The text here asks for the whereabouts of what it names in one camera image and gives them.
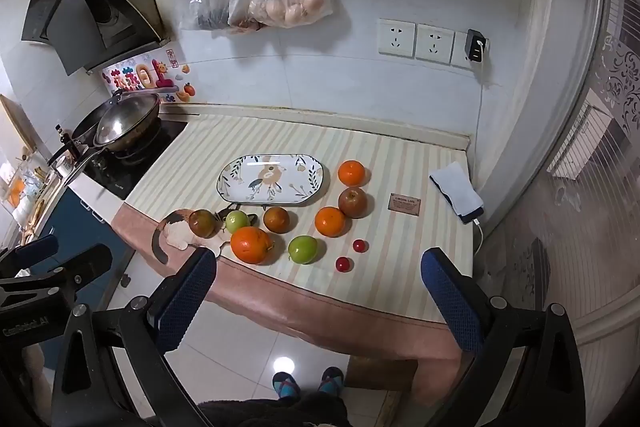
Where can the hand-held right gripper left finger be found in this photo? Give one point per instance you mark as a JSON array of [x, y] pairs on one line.
[[186, 302]]

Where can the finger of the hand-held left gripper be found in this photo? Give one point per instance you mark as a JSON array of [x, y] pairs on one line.
[[85, 260], [35, 250]]

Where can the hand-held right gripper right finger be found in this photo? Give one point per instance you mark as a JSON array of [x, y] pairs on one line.
[[450, 302]]

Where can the dark red apple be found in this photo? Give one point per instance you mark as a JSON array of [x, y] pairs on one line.
[[202, 223], [276, 219], [352, 203]]

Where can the large orange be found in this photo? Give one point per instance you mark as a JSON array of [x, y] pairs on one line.
[[250, 245]]

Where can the green apple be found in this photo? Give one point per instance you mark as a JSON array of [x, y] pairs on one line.
[[303, 249], [237, 221]]

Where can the small orange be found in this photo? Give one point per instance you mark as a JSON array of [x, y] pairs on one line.
[[330, 221], [351, 172]]

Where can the floral oval ceramic plate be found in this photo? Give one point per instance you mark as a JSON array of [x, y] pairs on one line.
[[272, 179]]

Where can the blue base cabinet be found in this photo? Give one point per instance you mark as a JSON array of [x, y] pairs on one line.
[[70, 232]]

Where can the cluttered kitchen rack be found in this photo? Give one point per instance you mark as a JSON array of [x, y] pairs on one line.
[[25, 202]]

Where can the striped tablecloth with pink border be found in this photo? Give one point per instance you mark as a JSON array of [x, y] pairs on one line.
[[395, 282]]

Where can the black glass stove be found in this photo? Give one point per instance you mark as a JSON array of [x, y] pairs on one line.
[[132, 179]]

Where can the red cherry tomato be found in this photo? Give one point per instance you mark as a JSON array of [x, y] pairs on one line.
[[358, 245], [342, 264]]

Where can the brown cloth label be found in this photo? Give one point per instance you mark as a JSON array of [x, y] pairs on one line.
[[405, 204]]

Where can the black frying pan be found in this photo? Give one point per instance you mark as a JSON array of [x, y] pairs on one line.
[[85, 129]]

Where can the person's dark fuzzy clothing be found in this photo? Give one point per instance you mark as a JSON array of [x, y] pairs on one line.
[[272, 414]]

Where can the steel wok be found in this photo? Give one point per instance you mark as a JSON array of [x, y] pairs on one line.
[[127, 119]]

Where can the frosted patterned glass door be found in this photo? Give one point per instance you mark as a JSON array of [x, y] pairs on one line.
[[600, 157]]

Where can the black range hood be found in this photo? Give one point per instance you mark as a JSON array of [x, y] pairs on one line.
[[65, 22]]

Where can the pile of brown eggs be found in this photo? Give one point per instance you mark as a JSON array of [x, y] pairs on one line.
[[287, 11]]

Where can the colourful wall sticker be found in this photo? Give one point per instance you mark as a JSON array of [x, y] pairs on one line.
[[145, 77]]

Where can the white wall socket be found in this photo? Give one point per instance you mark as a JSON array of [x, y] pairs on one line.
[[396, 38], [434, 43], [459, 49]]

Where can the black wall charger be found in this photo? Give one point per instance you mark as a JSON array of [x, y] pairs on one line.
[[476, 46]]

